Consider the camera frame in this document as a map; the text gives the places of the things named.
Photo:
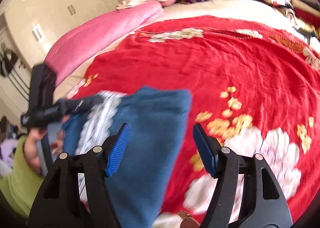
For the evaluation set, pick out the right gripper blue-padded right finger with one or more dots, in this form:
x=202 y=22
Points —
x=247 y=193

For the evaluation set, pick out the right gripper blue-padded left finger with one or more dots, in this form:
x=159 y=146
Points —
x=74 y=192

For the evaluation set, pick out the blue denim pants lace trim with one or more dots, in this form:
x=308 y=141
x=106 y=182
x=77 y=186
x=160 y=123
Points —
x=158 y=122

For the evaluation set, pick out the pink plush blanket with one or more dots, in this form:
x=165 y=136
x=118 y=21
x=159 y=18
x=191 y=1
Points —
x=86 y=40

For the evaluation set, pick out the red floral bed sheet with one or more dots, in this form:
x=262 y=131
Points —
x=212 y=104

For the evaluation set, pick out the pile of folded clothes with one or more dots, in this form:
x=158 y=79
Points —
x=303 y=15

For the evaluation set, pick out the cream wardrobe with handles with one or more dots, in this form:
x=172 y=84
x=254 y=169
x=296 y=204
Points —
x=29 y=29

